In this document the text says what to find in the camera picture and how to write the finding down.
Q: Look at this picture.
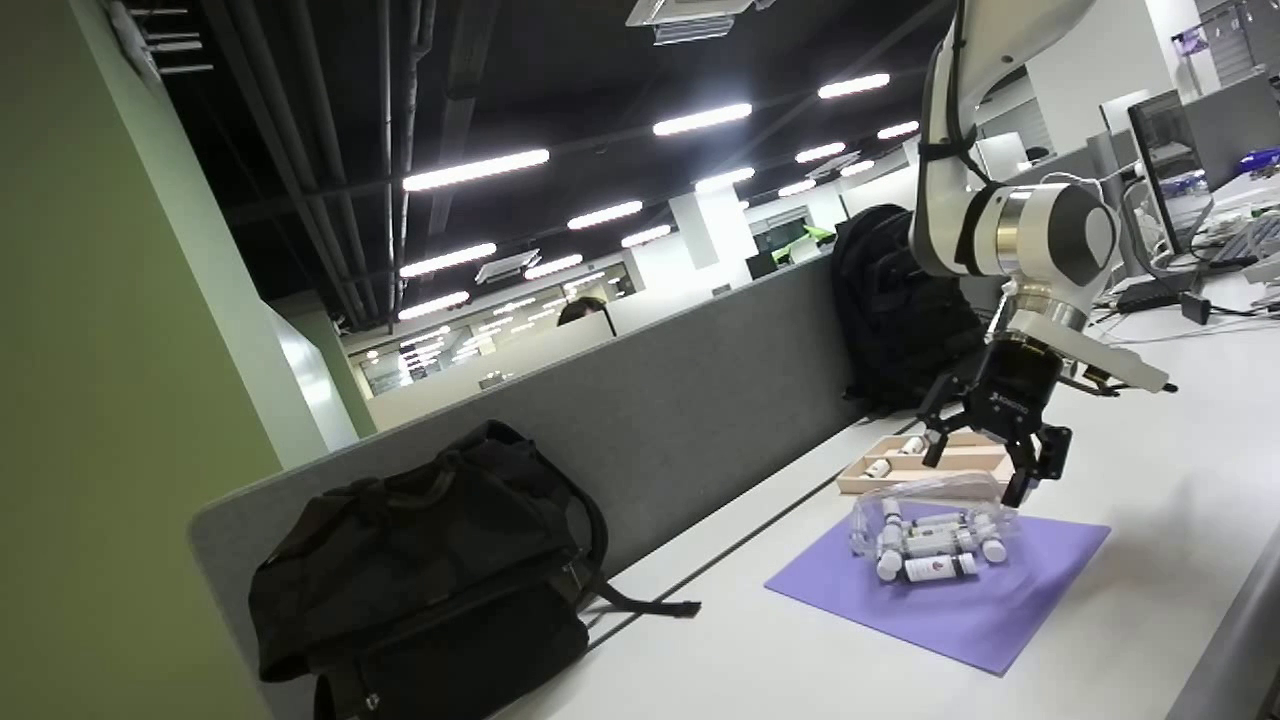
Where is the clear plastic container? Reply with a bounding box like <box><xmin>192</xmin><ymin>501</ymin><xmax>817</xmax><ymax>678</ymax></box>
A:
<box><xmin>849</xmin><ymin>472</ymin><xmax>1022</xmax><ymax>587</ymax></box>

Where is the wooden tray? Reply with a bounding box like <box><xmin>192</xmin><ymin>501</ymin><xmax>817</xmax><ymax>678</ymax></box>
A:
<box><xmin>836</xmin><ymin>431</ymin><xmax>1012</xmax><ymax>497</ymax></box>

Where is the keyboard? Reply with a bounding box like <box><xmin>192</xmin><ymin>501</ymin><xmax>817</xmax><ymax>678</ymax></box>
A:
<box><xmin>1208</xmin><ymin>214</ymin><xmax>1280</xmax><ymax>269</ymax></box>

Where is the grey desk partition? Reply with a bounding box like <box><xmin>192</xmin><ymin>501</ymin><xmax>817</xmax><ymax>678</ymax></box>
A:
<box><xmin>187</xmin><ymin>254</ymin><xmax>906</xmax><ymax>720</ymax></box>

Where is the black backpack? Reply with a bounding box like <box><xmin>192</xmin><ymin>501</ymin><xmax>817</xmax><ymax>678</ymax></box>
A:
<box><xmin>829</xmin><ymin>204</ymin><xmax>993</xmax><ymax>417</ymax></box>

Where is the person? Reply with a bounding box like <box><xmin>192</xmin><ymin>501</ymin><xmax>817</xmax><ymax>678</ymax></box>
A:
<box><xmin>556</xmin><ymin>296</ymin><xmax>619</xmax><ymax>338</ymax></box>

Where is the purple mat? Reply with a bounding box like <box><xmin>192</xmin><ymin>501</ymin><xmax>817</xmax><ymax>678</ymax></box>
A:
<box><xmin>765</xmin><ymin>500</ymin><xmax>1113</xmax><ymax>678</ymax></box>

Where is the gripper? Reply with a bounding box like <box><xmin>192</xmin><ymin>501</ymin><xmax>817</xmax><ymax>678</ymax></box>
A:
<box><xmin>916</xmin><ymin>338</ymin><xmax>1074</xmax><ymax>510</ymax></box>

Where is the monitor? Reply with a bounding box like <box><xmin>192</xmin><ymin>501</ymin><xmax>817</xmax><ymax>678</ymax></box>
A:
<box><xmin>1127</xmin><ymin>89</ymin><xmax>1218</xmax><ymax>257</ymax></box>

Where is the ceiling light strip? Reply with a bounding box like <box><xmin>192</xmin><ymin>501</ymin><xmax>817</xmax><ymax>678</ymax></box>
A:
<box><xmin>652</xmin><ymin>102</ymin><xmax>754</xmax><ymax>138</ymax></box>
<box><xmin>402</xmin><ymin>148</ymin><xmax>552</xmax><ymax>194</ymax></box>
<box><xmin>399</xmin><ymin>242</ymin><xmax>499</xmax><ymax>280</ymax></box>
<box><xmin>567</xmin><ymin>200</ymin><xmax>645</xmax><ymax>232</ymax></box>
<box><xmin>817</xmin><ymin>72</ymin><xmax>892</xmax><ymax>101</ymax></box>

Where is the black duffel bag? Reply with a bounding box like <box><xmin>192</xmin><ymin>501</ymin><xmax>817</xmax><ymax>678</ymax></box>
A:
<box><xmin>247</xmin><ymin>419</ymin><xmax>702</xmax><ymax>720</ymax></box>

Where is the black power brick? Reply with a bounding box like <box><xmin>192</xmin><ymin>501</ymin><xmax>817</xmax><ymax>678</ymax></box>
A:
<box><xmin>1114</xmin><ymin>279</ymin><xmax>1193</xmax><ymax>314</ymax></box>

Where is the ceiling air conditioner unit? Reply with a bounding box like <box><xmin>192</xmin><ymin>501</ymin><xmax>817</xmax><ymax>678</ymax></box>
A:
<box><xmin>626</xmin><ymin>0</ymin><xmax>763</xmax><ymax>47</ymax></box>

